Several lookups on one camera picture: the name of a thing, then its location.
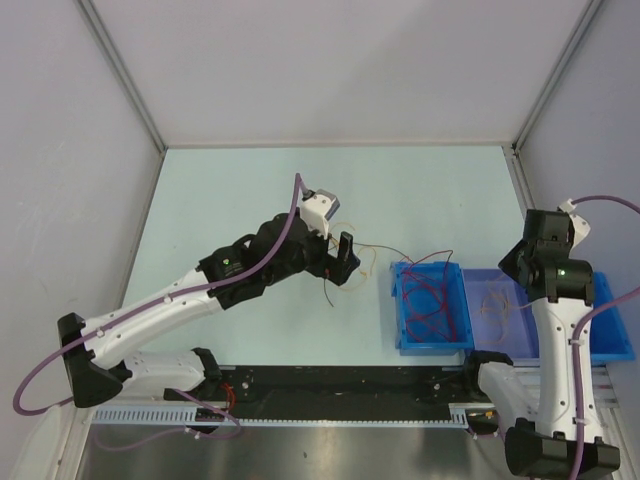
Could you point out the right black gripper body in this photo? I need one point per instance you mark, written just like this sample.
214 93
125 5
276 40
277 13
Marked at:
529 254

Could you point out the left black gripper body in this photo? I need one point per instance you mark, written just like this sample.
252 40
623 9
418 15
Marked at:
326 265

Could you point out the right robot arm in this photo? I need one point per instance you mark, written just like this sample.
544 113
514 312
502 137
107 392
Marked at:
556 435

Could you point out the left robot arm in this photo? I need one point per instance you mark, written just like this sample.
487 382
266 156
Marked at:
103 358

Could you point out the purple plastic tray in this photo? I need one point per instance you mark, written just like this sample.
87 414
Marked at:
501 316

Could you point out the blue plastic bin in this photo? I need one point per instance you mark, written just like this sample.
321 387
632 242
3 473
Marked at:
432 315
609 340

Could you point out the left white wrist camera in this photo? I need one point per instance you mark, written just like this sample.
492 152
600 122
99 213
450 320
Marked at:
317 209

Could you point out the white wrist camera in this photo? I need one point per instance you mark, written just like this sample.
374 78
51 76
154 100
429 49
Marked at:
317 209
581 226

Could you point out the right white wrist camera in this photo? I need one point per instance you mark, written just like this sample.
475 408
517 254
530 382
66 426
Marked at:
581 226

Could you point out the slotted cable duct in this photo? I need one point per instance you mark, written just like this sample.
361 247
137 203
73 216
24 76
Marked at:
195 416

